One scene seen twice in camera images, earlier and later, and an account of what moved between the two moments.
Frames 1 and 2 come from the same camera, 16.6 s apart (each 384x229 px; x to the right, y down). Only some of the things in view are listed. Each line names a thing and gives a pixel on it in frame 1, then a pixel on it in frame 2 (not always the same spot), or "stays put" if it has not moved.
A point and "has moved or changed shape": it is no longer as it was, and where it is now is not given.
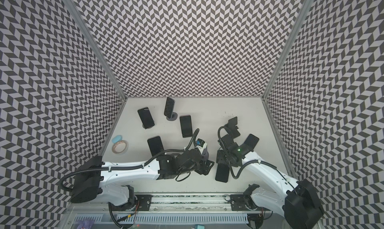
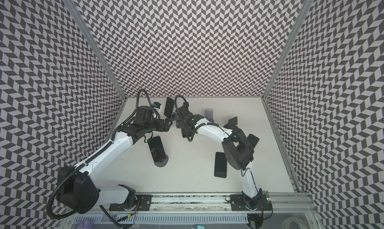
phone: (222, 172) has moved or changed shape
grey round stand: (205, 154) -> (208, 114)
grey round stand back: (174, 117) stays put
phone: (252, 141) stays put
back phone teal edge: (169, 108) stays put
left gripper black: (208, 167) -> (167, 126)
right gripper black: (229, 132) -> (182, 110)
